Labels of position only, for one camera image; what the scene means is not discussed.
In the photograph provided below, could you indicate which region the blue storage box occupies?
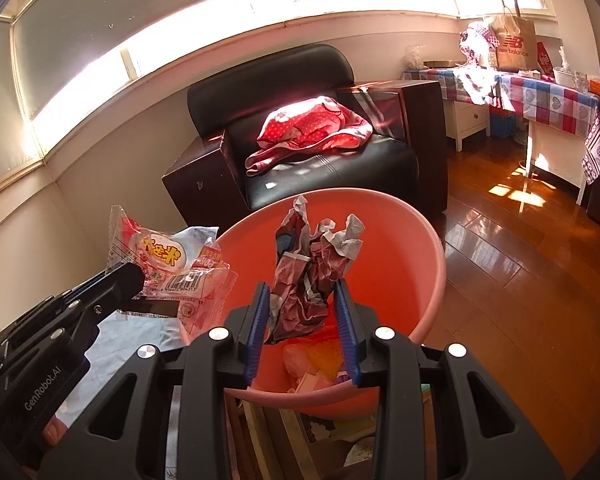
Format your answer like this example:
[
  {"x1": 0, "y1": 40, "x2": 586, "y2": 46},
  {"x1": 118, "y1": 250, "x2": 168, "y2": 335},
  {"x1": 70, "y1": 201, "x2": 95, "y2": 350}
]
[{"x1": 490, "y1": 109, "x2": 517, "y2": 139}]

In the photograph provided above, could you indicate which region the white drawer cabinet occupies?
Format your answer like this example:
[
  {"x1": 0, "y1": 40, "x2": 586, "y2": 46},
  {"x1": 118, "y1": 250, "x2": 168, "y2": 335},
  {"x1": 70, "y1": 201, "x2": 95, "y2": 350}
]
[{"x1": 442, "y1": 96, "x2": 492, "y2": 153}]

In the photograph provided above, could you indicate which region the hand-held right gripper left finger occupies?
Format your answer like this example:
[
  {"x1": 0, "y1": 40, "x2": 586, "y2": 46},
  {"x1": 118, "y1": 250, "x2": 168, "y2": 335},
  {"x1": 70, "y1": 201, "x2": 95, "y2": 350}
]
[{"x1": 42, "y1": 282, "x2": 271, "y2": 480}]

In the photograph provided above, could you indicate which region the black leather armchair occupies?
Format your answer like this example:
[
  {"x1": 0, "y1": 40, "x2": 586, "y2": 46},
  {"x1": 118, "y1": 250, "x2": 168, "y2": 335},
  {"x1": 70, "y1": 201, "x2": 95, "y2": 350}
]
[{"x1": 161, "y1": 44, "x2": 449, "y2": 226}]

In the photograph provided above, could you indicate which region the pink paper cup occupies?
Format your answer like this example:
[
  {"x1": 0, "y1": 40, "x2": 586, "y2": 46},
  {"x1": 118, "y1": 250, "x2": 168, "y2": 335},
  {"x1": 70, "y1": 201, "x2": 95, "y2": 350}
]
[{"x1": 294, "y1": 371, "x2": 333, "y2": 395}]

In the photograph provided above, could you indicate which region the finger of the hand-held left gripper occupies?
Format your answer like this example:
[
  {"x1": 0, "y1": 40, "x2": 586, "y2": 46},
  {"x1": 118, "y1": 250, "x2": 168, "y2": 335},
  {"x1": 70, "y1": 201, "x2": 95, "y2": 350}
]
[
  {"x1": 82, "y1": 262, "x2": 146, "y2": 321},
  {"x1": 55, "y1": 269, "x2": 126, "y2": 308}
]

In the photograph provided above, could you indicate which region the light blue floral cloth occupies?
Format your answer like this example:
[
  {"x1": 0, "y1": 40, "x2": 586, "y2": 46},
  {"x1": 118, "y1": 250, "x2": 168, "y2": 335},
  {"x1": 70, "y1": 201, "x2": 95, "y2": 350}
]
[{"x1": 45, "y1": 225, "x2": 220, "y2": 431}]

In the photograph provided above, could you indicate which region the yellow plastic piece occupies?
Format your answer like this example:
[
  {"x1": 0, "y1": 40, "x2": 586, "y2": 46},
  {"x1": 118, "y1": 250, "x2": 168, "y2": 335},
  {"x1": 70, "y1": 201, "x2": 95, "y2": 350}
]
[{"x1": 307, "y1": 339, "x2": 345, "y2": 377}]

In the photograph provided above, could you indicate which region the grey roller blind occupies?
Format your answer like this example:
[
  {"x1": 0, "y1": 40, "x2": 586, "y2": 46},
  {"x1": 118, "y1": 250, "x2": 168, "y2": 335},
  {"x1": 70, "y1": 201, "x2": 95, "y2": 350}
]
[
  {"x1": 11, "y1": 0, "x2": 262, "y2": 122},
  {"x1": 0, "y1": 19, "x2": 47, "y2": 202}
]

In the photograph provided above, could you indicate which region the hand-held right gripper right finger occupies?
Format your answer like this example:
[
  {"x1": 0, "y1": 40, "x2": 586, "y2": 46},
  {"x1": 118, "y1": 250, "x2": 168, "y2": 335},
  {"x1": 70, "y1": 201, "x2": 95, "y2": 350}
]
[{"x1": 332, "y1": 280, "x2": 566, "y2": 480}]

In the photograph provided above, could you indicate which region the red polka-dot cloth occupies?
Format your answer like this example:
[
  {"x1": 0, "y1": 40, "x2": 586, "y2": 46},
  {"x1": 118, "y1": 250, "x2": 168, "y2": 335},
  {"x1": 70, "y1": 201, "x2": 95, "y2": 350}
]
[{"x1": 245, "y1": 95, "x2": 374, "y2": 177}]

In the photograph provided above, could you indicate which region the brown paper shopping bag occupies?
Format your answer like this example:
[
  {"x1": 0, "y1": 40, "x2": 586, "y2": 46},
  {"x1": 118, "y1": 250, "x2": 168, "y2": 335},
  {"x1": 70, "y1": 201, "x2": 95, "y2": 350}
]
[{"x1": 489, "y1": 4, "x2": 539, "y2": 74}]

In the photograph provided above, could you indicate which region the pink plastic basin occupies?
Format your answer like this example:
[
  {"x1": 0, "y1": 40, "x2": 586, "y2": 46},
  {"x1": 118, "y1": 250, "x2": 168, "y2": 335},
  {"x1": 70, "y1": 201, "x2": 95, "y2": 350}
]
[{"x1": 180, "y1": 187, "x2": 448, "y2": 421}]

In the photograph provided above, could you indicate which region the clear printed snack packet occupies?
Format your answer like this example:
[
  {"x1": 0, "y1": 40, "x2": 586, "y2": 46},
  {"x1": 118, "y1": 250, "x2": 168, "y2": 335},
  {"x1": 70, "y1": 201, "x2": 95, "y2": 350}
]
[{"x1": 106, "y1": 204, "x2": 237, "y2": 343}]

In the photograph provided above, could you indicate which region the maroon wrapper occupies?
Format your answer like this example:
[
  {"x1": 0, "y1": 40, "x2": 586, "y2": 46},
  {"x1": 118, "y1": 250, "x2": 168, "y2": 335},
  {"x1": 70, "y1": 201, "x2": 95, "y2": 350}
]
[{"x1": 266, "y1": 195, "x2": 367, "y2": 346}]

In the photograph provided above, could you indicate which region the red cardboard box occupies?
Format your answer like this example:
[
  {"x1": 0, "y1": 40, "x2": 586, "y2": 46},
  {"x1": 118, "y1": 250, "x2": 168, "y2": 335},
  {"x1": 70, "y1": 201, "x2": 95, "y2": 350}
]
[{"x1": 535, "y1": 40, "x2": 557, "y2": 79}]

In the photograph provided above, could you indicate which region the pale pink plastic bag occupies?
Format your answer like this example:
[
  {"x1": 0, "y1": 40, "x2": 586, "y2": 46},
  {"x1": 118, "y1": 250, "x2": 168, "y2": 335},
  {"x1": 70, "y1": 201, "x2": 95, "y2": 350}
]
[{"x1": 282, "y1": 342, "x2": 312, "y2": 377}]

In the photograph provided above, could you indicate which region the table with checked tablecloth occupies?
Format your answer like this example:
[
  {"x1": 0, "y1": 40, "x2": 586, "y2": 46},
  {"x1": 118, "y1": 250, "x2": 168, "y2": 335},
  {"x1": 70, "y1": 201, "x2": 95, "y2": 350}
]
[{"x1": 401, "y1": 64, "x2": 600, "y2": 206}]

